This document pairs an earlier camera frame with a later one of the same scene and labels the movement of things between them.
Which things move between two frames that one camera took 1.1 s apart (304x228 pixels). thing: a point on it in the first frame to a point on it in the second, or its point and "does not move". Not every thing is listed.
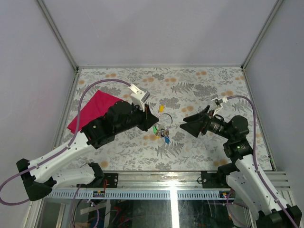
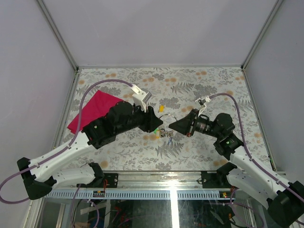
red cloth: (96, 107) does not move
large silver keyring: (163, 113) to (169, 114)
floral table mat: (174, 93) does not move
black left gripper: (148, 119) does not move
